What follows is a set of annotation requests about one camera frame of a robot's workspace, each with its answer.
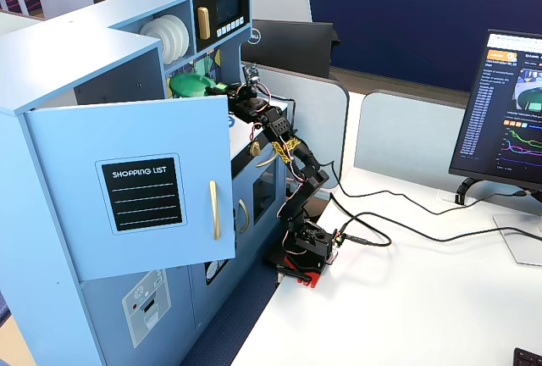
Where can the blue stove burner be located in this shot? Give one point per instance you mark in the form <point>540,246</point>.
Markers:
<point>231,121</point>

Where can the black keyboard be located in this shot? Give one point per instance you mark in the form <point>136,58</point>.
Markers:
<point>529,358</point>

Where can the white toy plate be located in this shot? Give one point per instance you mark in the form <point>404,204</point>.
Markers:
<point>186,37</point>
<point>180,35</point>
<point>158,40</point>

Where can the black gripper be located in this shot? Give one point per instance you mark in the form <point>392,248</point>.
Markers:
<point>234,93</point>

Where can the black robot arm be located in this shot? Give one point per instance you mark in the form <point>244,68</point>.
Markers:
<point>277,124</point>

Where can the grey office chair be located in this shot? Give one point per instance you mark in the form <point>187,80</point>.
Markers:
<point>281,3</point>

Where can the gold stove knob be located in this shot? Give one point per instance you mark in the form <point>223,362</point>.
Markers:
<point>255,148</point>

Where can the red table clamp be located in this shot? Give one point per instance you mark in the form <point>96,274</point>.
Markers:
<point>311,279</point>

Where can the computer monitor with graphs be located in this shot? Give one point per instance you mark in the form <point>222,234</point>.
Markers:
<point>487,129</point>

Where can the black toy microwave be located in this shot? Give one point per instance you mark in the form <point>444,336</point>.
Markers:
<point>228,8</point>

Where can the silver monitor stand base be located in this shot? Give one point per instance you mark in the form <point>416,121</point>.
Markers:
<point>521,239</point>

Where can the grey desk divider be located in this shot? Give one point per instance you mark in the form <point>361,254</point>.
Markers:
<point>317,129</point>
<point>406,137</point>

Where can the blue wooden toy kitchen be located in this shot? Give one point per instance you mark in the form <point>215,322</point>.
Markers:
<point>84,44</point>

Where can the black dell monitor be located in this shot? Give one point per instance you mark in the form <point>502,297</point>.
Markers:
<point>292,48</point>

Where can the green 3d printed lid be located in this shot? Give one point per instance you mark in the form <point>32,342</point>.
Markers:
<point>190,85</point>

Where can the blue door with shopping list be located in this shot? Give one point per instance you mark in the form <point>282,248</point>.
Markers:
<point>127,129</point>

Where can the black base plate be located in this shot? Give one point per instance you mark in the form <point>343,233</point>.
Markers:
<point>273,259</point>

